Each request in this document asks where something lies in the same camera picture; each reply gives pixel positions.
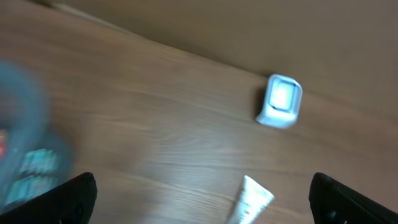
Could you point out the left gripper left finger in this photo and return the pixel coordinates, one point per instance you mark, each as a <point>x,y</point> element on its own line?
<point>72,202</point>

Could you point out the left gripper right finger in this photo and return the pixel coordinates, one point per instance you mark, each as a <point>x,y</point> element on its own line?
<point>332,202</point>

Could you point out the teal wet wipes pack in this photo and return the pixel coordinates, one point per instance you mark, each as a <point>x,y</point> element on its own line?
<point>37,176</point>

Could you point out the white cream tube gold cap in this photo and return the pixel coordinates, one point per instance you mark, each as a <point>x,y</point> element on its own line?
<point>251,200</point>

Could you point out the grey plastic basket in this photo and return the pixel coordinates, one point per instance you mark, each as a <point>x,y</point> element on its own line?
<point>26,129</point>

